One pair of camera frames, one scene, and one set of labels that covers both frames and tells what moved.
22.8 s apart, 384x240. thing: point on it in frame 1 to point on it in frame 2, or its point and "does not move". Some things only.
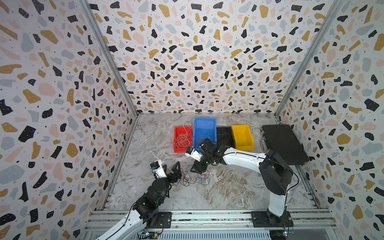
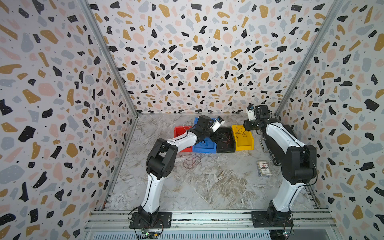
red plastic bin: [183, 138] does not move
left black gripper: [177, 175] to [219, 139]
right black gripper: [196, 166] to [246, 125]
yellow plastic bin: [244, 139] does not move
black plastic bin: [224, 136] does not move
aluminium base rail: [315, 224] does not move
